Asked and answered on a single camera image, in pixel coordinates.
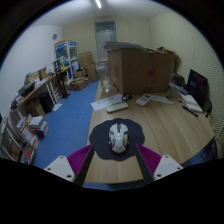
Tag white glass-door cabinet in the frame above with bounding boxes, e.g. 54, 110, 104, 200
53, 40, 80, 81

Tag stacked cardboard boxes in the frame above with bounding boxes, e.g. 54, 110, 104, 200
78, 51, 99, 83

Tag small brown cardboard box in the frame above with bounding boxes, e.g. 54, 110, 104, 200
156, 46, 177, 56

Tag large brown cardboard box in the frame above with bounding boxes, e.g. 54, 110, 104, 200
106, 46, 177, 96

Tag white and grey computer mouse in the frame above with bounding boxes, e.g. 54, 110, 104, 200
108, 122, 130, 155

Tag cluttered wooden shelf unit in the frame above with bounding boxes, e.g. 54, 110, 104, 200
0, 66, 68, 166

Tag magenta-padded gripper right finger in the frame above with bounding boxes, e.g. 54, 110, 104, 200
134, 143, 184, 185

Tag dark cloud-shaped mouse pad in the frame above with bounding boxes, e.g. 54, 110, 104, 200
88, 117, 146, 162

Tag open cardboard box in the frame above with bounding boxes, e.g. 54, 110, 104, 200
69, 77, 90, 92

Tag clear plastic water bottle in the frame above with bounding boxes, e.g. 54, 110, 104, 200
97, 60, 113, 94

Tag grey flat board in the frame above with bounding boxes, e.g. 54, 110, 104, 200
103, 40, 146, 52

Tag black floor stand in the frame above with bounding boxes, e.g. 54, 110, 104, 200
54, 58, 71, 99

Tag open notebook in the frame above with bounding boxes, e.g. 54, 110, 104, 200
179, 93, 204, 114

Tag white paper sheet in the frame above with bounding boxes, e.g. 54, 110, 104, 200
149, 94, 175, 105
90, 93, 124, 112

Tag black pen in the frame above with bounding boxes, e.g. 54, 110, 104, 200
181, 105, 199, 118

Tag frosted window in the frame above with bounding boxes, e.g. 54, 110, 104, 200
94, 21, 118, 63

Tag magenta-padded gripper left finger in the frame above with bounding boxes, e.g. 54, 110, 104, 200
43, 143, 96, 187

